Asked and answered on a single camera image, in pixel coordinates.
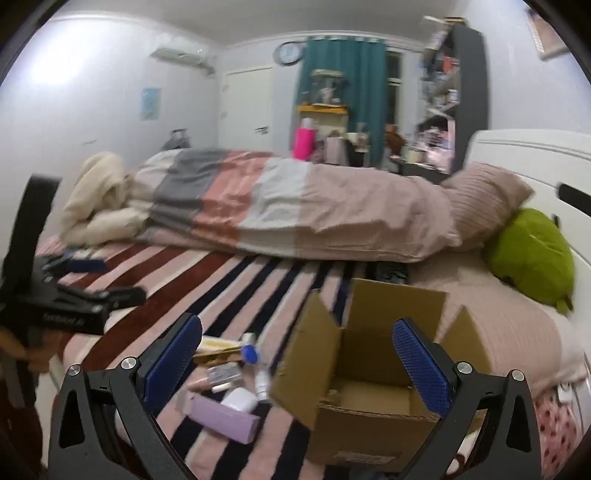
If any brown plush toy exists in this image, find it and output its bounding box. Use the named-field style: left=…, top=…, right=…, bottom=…
left=385, top=124, right=407, bottom=155

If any dark bookshelf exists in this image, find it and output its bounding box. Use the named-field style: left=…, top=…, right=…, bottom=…
left=416, top=23, right=489, bottom=175

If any blue capped tube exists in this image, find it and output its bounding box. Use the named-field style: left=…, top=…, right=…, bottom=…
left=240, top=332, right=262, bottom=368

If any person's left forearm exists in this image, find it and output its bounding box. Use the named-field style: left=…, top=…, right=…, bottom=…
left=0, top=330, right=51, bottom=467

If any glass tank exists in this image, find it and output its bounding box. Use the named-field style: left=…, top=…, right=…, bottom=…
left=310, top=69, right=345, bottom=106

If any pink dotted bed sheet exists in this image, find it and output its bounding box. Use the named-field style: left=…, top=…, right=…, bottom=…
left=531, top=388, right=583, bottom=476

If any cream comforter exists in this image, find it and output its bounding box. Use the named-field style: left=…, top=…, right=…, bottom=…
left=60, top=152, right=149, bottom=245

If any white door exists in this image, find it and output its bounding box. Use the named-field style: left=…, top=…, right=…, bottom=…
left=218, top=67, right=274, bottom=153

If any striped plush blanket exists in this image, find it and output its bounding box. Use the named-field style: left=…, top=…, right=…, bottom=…
left=34, top=235, right=416, bottom=480

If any dark bag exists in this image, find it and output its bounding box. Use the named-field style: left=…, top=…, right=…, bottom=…
left=161, top=128, right=191, bottom=151

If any green plush toy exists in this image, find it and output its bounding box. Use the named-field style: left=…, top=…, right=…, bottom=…
left=482, top=208, right=575, bottom=315

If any white air conditioner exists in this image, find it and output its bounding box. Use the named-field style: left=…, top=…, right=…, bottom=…
left=150, top=45, right=209, bottom=66

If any round wall clock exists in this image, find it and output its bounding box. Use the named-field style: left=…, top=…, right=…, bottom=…
left=273, top=41, right=304, bottom=66

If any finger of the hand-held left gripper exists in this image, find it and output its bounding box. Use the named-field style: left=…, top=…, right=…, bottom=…
left=44, top=256, right=108, bottom=280
left=58, top=285, right=148, bottom=311

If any pink bottle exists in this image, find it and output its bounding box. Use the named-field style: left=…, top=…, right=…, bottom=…
left=292, top=117, right=316, bottom=160

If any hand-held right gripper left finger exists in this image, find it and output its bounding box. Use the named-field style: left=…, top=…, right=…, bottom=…
left=48, top=311, right=204, bottom=480

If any pink ribbed pillow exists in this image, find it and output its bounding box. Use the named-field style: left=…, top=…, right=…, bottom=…
left=441, top=161, right=534, bottom=252
left=411, top=251, right=588, bottom=400

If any teal curtain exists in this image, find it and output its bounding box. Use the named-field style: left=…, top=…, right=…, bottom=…
left=293, top=37, right=389, bottom=160

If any pink cosmetic tube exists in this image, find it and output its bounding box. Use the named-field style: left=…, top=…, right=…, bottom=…
left=184, top=375, right=218, bottom=394

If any white box with yellow label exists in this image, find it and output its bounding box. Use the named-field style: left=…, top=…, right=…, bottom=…
left=193, top=335, right=250, bottom=360

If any framed wall picture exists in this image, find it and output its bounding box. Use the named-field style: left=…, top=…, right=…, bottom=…
left=526, top=9, right=572, bottom=61

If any yellow shelf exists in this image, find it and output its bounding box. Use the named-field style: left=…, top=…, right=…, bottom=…
left=297, top=104, right=348, bottom=139

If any purple carton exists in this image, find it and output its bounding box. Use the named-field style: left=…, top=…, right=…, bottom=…
left=187, top=392, right=262, bottom=445

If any clear glass cosmetic bottle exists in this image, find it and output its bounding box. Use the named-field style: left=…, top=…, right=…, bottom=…
left=208, top=364, right=243, bottom=393

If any white headboard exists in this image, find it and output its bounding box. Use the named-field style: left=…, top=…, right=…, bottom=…
left=462, top=129, right=591, bottom=370

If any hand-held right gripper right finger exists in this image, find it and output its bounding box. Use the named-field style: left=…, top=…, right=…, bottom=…
left=392, top=318, right=543, bottom=480

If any grey pink white quilt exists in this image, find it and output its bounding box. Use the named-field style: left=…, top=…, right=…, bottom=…
left=124, top=148, right=462, bottom=264

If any white round jar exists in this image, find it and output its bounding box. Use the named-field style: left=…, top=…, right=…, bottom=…
left=221, top=387, right=259, bottom=414

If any brown cardboard box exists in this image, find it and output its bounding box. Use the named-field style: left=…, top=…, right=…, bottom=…
left=269, top=277, right=492, bottom=474

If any blue wall poster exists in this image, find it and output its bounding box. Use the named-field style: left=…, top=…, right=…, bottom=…
left=141, top=88, right=161, bottom=121

